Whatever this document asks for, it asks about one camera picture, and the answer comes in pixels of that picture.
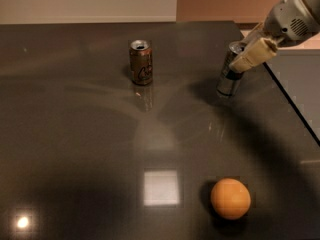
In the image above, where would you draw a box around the brown soda can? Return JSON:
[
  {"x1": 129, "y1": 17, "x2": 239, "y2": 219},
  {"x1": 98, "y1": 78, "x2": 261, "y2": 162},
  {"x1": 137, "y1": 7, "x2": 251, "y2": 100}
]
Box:
[{"x1": 129, "y1": 40, "x2": 153, "y2": 86}]

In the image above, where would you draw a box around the orange fruit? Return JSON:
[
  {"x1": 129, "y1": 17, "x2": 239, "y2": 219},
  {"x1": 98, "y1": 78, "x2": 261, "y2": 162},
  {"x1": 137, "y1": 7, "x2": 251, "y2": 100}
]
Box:
[{"x1": 210, "y1": 178, "x2": 251, "y2": 220}]

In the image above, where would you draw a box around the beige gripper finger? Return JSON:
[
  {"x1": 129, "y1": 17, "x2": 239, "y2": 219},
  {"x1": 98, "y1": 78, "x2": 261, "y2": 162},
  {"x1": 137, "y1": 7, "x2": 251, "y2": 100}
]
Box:
[
  {"x1": 242, "y1": 22, "x2": 266, "y2": 45},
  {"x1": 229, "y1": 37, "x2": 278, "y2": 73}
]

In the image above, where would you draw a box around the silver blue redbull can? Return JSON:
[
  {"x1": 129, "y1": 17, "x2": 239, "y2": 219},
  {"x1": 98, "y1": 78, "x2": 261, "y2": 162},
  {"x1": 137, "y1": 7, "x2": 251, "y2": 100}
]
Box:
[{"x1": 216, "y1": 41, "x2": 245, "y2": 98}]

